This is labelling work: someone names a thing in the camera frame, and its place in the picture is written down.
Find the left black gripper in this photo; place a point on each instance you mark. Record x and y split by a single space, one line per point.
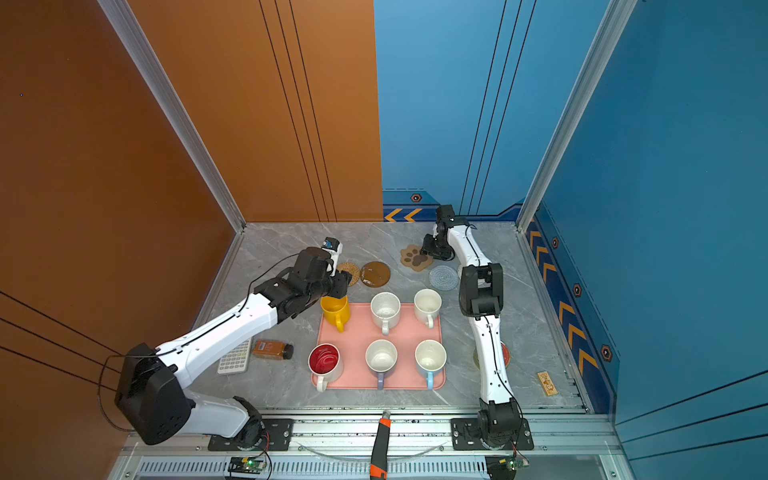
341 279

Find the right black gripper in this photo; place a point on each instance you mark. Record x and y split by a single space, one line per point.
426 247

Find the woven rattan round coaster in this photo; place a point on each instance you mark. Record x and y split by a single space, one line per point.
352 269

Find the cork paw print coaster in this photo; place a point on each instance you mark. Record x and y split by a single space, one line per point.
413 258

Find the yellow mug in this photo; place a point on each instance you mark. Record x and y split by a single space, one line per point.
336 311

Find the light blue woven coaster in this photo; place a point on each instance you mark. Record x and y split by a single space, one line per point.
444 278

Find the glossy brown round coaster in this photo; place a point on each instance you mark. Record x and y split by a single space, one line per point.
375 274

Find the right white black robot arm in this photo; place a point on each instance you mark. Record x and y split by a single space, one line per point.
481 300

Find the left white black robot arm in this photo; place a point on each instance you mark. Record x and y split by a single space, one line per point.
154 390

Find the red interior mug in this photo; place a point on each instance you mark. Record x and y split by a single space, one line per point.
326 365

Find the amber spice bottle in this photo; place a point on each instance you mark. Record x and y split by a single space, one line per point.
269 349

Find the red round tin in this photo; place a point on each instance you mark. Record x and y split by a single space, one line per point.
505 355

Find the white calculator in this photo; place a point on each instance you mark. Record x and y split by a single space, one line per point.
236 361

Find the small wooden block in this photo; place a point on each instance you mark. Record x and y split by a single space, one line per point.
547 384

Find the left green circuit board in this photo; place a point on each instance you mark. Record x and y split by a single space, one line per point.
248 467

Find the green circuit board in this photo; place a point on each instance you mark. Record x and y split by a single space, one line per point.
505 467
248 467

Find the right green circuit board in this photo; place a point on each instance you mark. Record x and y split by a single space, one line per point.
505 467

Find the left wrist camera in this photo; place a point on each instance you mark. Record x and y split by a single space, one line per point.
333 246

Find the white mug purple handle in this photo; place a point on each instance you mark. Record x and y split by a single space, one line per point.
381 358

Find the white mug blue handle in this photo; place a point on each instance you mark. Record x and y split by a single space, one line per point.
431 358

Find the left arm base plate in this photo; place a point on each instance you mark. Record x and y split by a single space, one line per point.
273 434

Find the orange black handled tool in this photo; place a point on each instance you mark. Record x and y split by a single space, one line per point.
378 462

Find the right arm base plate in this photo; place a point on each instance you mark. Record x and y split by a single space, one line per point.
467 434

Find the aluminium front rail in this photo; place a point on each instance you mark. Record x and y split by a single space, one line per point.
337 444

